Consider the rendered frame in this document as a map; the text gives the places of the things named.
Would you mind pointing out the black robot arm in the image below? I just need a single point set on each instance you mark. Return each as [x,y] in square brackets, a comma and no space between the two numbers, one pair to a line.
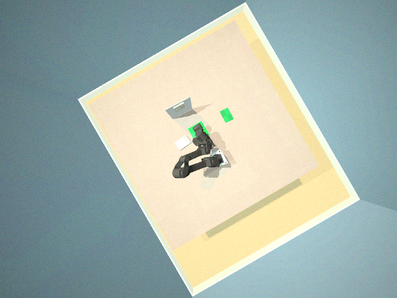
[214,161]

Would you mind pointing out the green square patch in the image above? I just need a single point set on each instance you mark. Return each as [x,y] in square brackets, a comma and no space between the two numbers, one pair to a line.
[192,131]

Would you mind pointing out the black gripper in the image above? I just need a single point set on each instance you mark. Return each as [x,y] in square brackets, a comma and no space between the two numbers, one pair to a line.
[197,127]

